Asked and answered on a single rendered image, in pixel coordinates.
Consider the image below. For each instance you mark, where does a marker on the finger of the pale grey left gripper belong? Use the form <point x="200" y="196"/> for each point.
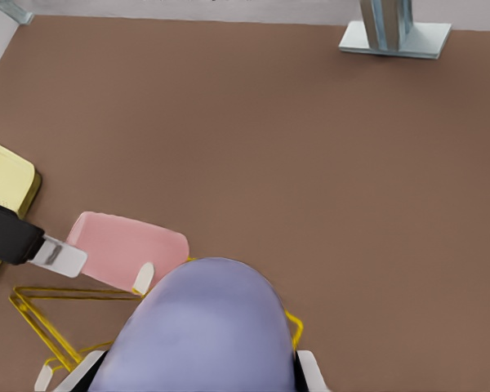
<point x="59" y="256"/>

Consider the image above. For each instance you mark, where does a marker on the pale yellow plate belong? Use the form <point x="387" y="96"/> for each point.
<point x="4" y="175"/>

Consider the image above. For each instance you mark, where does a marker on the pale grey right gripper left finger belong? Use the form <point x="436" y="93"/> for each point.
<point x="78" y="369"/>

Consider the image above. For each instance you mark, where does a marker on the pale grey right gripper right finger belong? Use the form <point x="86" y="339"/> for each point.
<point x="311" y="371"/>

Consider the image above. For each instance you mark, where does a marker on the pink plate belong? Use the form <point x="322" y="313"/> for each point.
<point x="122" y="249"/>

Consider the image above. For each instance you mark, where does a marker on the silver frame post with foot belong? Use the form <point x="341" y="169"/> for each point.
<point x="20" y="12"/>
<point x="394" y="30"/>

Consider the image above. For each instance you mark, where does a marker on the lavender round plate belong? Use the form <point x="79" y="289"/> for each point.
<point x="206" y="326"/>

